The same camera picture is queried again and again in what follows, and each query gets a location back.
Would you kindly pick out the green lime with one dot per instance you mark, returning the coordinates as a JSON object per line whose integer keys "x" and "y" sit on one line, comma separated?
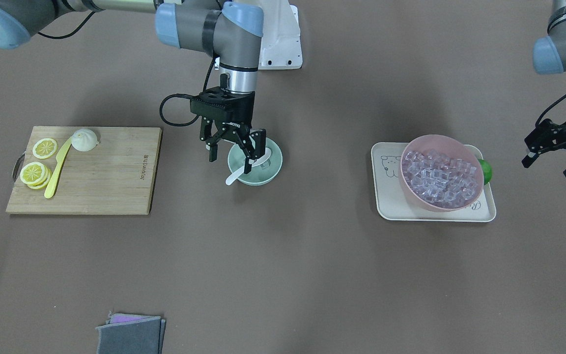
{"x": 486, "y": 170}

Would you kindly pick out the white ceramic spoon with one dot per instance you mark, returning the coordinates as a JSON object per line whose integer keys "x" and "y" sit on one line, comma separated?
{"x": 234, "y": 176}

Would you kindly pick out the wooden cutting board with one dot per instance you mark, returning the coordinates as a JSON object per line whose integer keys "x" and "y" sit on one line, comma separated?
{"x": 115, "y": 178}

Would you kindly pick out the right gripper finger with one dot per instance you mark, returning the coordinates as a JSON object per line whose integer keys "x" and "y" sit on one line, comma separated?
{"x": 252, "y": 144}
{"x": 212, "y": 143}

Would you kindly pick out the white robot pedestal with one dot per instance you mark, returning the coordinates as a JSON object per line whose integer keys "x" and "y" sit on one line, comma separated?
{"x": 281, "y": 42}

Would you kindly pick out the grey folded cloth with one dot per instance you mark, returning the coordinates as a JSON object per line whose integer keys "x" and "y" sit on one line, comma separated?
{"x": 131, "y": 334}

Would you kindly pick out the green ceramic bowl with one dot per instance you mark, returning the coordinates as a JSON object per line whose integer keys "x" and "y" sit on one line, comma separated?
{"x": 261, "y": 174}

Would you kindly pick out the pink bowl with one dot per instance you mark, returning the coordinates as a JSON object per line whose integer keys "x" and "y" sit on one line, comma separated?
{"x": 444, "y": 145}

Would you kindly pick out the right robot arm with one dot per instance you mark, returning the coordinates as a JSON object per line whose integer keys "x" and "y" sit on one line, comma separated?
{"x": 225, "y": 30}

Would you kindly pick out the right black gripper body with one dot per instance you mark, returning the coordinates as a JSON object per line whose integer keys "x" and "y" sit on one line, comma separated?
{"x": 234, "y": 126}

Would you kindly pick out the cream plastic tray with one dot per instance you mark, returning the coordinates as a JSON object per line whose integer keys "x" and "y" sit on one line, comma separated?
{"x": 392, "y": 202}

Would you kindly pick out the clear ice cubes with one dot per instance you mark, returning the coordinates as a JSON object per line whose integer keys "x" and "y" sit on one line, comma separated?
{"x": 440, "y": 180}

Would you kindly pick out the yellow plastic knife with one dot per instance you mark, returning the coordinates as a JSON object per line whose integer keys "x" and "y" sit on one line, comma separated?
{"x": 61, "y": 155}

